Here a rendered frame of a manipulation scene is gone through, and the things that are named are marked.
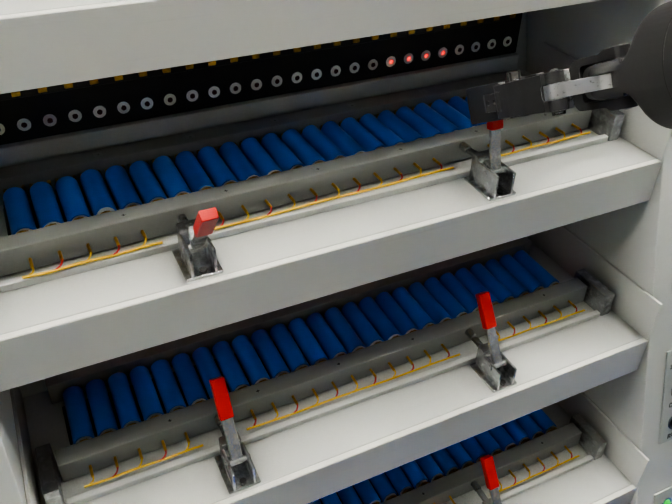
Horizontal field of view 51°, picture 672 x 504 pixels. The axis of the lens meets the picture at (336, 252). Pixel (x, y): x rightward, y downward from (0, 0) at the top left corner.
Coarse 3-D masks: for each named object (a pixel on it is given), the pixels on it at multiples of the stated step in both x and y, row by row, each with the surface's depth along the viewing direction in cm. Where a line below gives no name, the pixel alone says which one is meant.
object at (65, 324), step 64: (512, 64) 78; (128, 128) 62; (192, 128) 65; (640, 128) 68; (448, 192) 62; (576, 192) 64; (640, 192) 69; (256, 256) 54; (320, 256) 55; (384, 256) 58; (448, 256) 61; (0, 320) 48; (64, 320) 48; (128, 320) 50; (192, 320) 53; (0, 384) 48
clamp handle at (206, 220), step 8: (200, 216) 45; (208, 216) 45; (216, 216) 45; (200, 224) 46; (208, 224) 46; (192, 232) 51; (200, 232) 47; (208, 232) 48; (192, 240) 50; (200, 240) 50; (192, 248) 52
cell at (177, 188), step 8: (160, 160) 62; (168, 160) 62; (160, 168) 61; (168, 168) 60; (176, 168) 61; (160, 176) 60; (168, 176) 60; (176, 176) 59; (168, 184) 59; (176, 184) 58; (184, 184) 59; (168, 192) 59; (176, 192) 58; (184, 192) 58
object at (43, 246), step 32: (480, 128) 67; (512, 128) 67; (544, 128) 69; (576, 128) 70; (352, 160) 61; (384, 160) 62; (416, 160) 64; (448, 160) 65; (192, 192) 57; (224, 192) 57; (256, 192) 58; (288, 192) 59; (320, 192) 61; (352, 192) 60; (64, 224) 53; (96, 224) 53; (128, 224) 54; (160, 224) 55; (0, 256) 50; (32, 256) 52; (64, 256) 53
